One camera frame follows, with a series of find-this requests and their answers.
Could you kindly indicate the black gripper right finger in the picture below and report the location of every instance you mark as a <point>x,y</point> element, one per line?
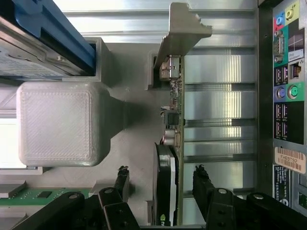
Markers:
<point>220,210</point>

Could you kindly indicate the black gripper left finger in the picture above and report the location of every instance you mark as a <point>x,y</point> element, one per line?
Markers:
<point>120,215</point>

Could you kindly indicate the green RAM stick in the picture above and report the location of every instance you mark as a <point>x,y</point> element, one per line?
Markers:
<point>48,195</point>

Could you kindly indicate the brown service tag sticker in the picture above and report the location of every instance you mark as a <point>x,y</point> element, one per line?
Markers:
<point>289,159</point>

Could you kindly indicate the open PC case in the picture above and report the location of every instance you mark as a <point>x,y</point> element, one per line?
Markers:
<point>263,119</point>

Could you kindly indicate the grey parts rack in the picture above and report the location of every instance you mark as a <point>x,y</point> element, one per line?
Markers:
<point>62,124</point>

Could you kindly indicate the Windows licence sticker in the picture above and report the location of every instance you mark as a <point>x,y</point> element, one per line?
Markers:
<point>295,48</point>

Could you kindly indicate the hard disk with label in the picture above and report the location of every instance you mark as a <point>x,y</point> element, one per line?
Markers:
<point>21,62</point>

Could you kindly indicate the blue disk carrier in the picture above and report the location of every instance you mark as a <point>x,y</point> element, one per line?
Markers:
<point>60,31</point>

